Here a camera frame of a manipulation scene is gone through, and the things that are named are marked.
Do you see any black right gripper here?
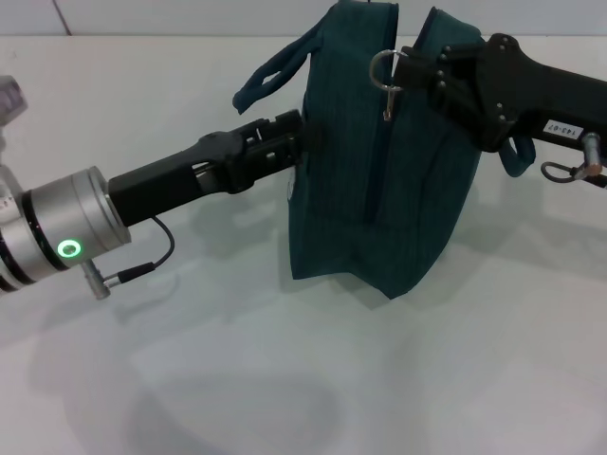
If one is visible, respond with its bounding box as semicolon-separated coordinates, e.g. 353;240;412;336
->
395;32;607;154

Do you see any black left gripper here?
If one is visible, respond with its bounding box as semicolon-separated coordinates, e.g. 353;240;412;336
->
107;109;329;228

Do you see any dark teal lunch bag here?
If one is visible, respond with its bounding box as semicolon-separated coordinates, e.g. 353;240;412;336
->
231;0;537;300

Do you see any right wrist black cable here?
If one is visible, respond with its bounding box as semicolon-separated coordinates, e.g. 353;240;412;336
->
540;132;607;190

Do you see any left wrist connector cable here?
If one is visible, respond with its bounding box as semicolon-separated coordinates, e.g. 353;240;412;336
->
83;215;176;300

